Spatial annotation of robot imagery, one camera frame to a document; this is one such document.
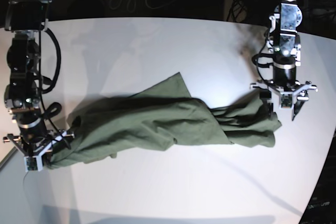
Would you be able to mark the green t-shirt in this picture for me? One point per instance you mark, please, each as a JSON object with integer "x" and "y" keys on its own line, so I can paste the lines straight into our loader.
{"x": 158, "y": 118}

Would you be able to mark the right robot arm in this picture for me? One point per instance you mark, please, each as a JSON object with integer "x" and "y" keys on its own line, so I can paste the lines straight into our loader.
{"x": 23, "y": 97}

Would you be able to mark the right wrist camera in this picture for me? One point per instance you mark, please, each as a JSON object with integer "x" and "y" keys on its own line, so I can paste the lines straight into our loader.
{"x": 33, "y": 163}

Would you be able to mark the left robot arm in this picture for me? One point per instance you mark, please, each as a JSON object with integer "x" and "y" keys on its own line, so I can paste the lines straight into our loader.
{"x": 284, "y": 56}

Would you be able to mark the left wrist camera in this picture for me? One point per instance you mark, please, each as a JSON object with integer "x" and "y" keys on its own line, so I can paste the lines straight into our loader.
{"x": 285, "y": 101}

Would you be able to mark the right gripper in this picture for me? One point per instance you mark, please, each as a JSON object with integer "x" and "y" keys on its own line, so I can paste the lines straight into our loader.
{"x": 49, "y": 144}

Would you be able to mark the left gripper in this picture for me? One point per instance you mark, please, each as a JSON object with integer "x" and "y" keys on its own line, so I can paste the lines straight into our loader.
{"x": 298, "y": 91}

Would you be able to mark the white table extension panel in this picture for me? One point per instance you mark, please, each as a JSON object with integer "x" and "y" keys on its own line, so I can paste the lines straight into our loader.
{"x": 36, "y": 197}

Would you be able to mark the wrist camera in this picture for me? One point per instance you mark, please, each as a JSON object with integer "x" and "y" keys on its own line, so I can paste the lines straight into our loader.
{"x": 285, "y": 101}
{"x": 33, "y": 163}

